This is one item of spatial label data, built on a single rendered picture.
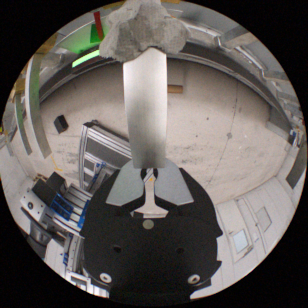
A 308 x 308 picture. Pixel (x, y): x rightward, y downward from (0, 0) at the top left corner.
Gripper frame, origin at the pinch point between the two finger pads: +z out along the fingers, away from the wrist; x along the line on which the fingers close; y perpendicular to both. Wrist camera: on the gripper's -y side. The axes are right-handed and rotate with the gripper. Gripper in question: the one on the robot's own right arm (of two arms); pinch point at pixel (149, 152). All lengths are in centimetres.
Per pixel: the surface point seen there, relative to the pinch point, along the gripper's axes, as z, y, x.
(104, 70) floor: 82, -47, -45
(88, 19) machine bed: 13, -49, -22
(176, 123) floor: 83, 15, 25
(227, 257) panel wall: -89, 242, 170
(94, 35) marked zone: 6.6, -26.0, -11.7
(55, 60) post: 7.9, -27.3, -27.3
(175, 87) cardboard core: 74, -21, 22
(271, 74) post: 5, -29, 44
